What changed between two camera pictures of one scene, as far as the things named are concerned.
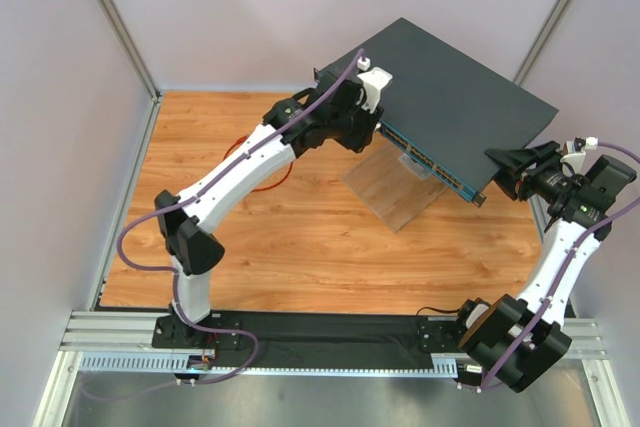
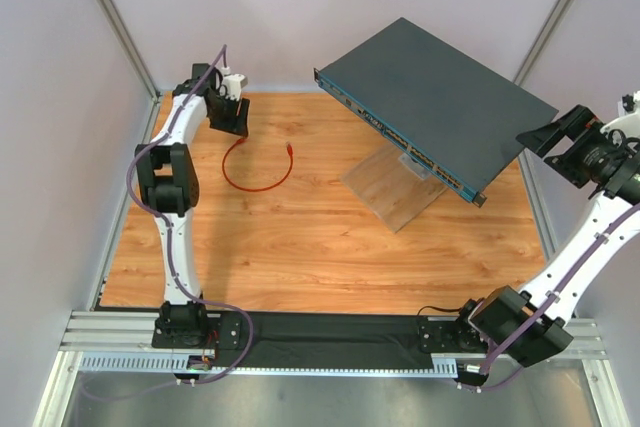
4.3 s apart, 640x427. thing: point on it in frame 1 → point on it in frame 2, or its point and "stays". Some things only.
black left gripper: (361, 123) → (228, 113)
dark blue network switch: (442, 108) stays
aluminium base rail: (125, 342) stays
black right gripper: (520, 178) → (564, 145)
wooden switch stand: (396, 184) stays
